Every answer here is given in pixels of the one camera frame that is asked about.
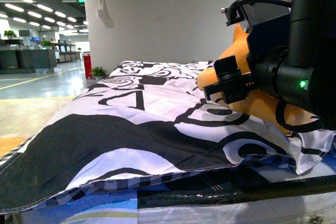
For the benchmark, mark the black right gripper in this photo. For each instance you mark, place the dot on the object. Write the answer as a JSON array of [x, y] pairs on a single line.
[[267, 43]]

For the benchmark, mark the orange plush toy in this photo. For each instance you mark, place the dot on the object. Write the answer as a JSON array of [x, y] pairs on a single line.
[[257, 103]]

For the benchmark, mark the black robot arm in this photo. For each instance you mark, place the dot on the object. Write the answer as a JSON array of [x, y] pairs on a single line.
[[291, 57]]

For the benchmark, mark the black and white patterned duvet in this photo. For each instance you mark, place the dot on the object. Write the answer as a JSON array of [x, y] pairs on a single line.
[[147, 124]]

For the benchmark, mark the potted green plant left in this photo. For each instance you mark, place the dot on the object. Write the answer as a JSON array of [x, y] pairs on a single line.
[[98, 73]]

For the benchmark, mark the red fire extinguisher cabinet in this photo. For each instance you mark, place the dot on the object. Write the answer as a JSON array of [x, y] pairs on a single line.
[[87, 65]]

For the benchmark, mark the grey office counter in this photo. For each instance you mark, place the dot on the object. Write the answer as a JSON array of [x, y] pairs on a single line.
[[27, 61]]

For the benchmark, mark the yellow and grey round rug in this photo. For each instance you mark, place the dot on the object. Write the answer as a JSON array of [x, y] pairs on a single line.
[[8, 143]]

